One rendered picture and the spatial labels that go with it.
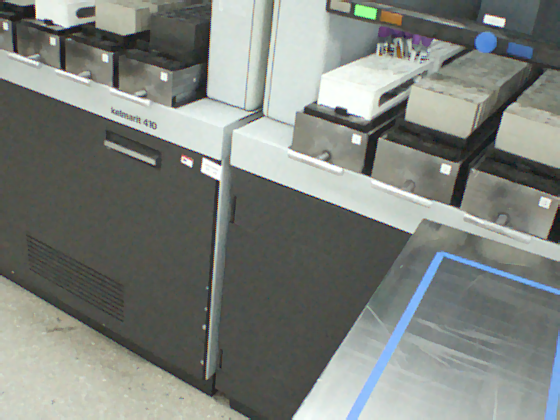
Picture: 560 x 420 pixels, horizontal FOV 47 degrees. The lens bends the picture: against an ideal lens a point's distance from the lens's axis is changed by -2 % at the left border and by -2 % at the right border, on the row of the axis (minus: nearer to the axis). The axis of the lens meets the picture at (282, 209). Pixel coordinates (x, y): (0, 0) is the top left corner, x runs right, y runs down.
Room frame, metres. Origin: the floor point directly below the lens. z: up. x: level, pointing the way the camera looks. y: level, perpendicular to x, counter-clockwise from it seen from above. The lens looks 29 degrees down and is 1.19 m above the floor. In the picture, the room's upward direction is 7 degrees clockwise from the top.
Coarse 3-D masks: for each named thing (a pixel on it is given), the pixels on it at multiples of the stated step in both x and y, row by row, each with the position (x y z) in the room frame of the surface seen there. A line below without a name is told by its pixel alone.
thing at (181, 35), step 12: (156, 12) 1.30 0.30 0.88; (156, 24) 1.28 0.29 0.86; (168, 24) 1.26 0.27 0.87; (180, 24) 1.25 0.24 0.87; (192, 24) 1.24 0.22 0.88; (156, 36) 1.28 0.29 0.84; (168, 36) 1.26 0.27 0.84; (180, 36) 1.25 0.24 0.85; (192, 36) 1.24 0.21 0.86; (180, 48) 1.25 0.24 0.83; (192, 48) 1.24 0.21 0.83
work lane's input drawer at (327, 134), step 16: (304, 112) 1.04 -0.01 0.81; (320, 112) 1.02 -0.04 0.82; (336, 112) 1.03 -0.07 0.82; (384, 112) 1.06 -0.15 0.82; (400, 112) 1.11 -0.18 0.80; (304, 128) 1.03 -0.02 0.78; (320, 128) 1.01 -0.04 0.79; (336, 128) 1.00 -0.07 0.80; (352, 128) 0.99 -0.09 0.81; (368, 128) 1.00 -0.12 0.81; (384, 128) 1.03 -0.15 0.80; (304, 144) 1.03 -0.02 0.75; (320, 144) 1.01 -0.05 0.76; (336, 144) 1.00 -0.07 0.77; (352, 144) 0.98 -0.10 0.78; (368, 144) 0.98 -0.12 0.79; (304, 160) 0.97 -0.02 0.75; (320, 160) 0.97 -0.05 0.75; (336, 160) 1.00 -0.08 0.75; (352, 160) 0.98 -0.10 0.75
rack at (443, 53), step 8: (440, 40) 1.45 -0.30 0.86; (432, 48) 1.36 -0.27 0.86; (440, 48) 1.37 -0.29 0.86; (448, 48) 1.39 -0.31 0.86; (456, 48) 1.40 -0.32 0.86; (464, 48) 1.45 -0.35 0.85; (432, 56) 1.30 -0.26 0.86; (440, 56) 1.31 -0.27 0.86; (448, 56) 1.35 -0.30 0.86; (456, 56) 1.48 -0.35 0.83; (440, 64) 1.31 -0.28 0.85; (432, 72) 1.30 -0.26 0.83
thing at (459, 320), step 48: (432, 240) 0.64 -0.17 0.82; (480, 240) 0.66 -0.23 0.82; (384, 288) 0.53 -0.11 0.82; (432, 288) 0.54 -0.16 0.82; (480, 288) 0.56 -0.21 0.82; (528, 288) 0.57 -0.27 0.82; (384, 336) 0.46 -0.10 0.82; (432, 336) 0.47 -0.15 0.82; (480, 336) 0.48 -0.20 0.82; (528, 336) 0.48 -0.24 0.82; (336, 384) 0.39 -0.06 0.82; (384, 384) 0.40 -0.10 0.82; (432, 384) 0.40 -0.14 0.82; (480, 384) 0.41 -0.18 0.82; (528, 384) 0.42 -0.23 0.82
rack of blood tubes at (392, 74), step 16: (352, 64) 1.16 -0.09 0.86; (368, 64) 1.17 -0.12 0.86; (384, 64) 1.19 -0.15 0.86; (400, 64) 1.20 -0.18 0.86; (416, 64) 1.22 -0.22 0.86; (432, 64) 1.26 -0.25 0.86; (336, 80) 1.05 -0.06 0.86; (352, 80) 1.06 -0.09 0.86; (368, 80) 1.08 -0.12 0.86; (384, 80) 1.09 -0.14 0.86; (400, 80) 1.12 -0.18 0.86; (320, 96) 1.06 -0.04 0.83; (336, 96) 1.04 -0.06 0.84; (352, 96) 1.03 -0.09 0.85; (368, 96) 1.02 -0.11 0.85; (384, 96) 1.17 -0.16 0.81; (400, 96) 1.13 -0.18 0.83; (352, 112) 1.03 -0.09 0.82; (368, 112) 1.02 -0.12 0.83
